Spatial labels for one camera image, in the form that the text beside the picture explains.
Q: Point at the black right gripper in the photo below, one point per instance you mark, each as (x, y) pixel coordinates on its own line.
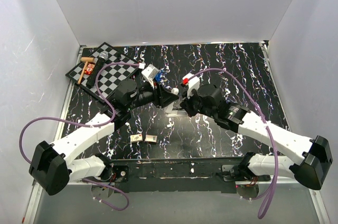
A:
(186, 104)

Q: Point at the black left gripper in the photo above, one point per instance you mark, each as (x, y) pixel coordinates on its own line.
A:
(162, 96)

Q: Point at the blue stapler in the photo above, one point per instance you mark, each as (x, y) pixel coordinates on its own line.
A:
(158, 76)

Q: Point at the white stapler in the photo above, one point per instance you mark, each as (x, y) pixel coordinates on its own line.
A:
(171, 111)

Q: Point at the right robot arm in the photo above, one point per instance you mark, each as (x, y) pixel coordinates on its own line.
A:
(305, 159)

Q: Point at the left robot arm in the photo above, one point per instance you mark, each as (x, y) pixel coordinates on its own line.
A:
(56, 164)

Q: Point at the right staple box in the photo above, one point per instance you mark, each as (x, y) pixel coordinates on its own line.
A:
(151, 138)

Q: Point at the staple box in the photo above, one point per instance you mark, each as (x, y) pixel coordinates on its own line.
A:
(136, 138)
(151, 138)

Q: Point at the left staple box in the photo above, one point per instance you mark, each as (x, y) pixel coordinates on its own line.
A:
(136, 138)

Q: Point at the black microphone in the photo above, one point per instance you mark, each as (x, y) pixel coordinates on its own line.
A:
(101, 59)

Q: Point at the red toy block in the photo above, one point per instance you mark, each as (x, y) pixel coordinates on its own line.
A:
(89, 68)

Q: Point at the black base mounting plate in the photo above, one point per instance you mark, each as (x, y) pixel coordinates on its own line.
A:
(178, 174)

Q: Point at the wooden mallet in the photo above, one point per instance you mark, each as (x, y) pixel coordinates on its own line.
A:
(86, 60)

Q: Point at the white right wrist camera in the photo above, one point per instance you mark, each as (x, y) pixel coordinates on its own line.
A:
(191, 81)

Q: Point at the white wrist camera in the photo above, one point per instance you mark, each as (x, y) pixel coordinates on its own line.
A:
(149, 74)
(191, 81)

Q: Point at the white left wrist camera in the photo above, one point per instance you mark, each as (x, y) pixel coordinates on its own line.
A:
(149, 74)

